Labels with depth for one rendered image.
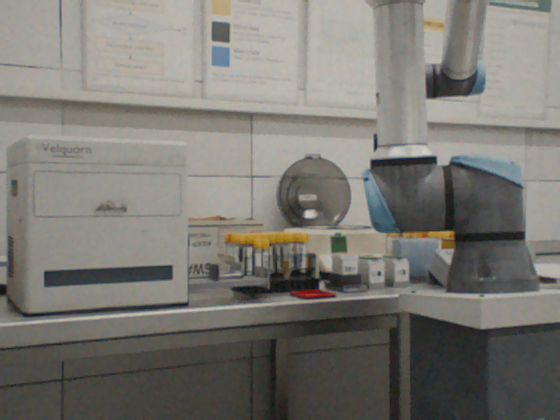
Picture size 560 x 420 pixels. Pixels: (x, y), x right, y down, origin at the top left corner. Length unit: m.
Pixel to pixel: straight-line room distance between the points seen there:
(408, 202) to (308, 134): 0.98
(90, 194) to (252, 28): 0.97
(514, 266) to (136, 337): 0.65
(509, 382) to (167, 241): 0.62
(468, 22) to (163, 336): 0.80
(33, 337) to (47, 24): 0.95
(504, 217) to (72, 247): 0.72
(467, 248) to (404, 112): 0.25
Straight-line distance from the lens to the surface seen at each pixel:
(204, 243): 1.66
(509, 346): 1.20
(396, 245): 1.72
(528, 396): 1.24
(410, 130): 1.25
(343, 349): 2.27
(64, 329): 1.26
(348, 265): 1.55
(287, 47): 2.16
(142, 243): 1.31
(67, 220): 1.28
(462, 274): 1.24
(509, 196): 1.25
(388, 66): 1.26
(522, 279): 1.24
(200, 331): 1.35
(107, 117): 1.96
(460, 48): 1.50
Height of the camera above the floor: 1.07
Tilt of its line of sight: 1 degrees down
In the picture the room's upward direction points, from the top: straight up
